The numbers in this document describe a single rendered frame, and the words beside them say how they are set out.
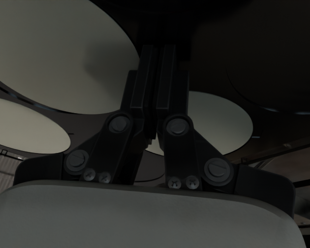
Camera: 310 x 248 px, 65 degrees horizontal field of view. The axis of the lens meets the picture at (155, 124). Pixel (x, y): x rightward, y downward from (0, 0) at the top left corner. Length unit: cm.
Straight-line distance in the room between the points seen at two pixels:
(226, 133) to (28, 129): 17
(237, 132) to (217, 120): 2
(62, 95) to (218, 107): 10
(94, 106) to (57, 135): 7
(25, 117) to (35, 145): 6
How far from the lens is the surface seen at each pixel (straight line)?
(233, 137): 20
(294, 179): 35
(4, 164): 237
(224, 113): 17
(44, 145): 27
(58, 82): 17
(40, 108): 20
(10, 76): 18
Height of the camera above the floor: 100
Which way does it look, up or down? 31 degrees down
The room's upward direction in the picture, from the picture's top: 172 degrees counter-clockwise
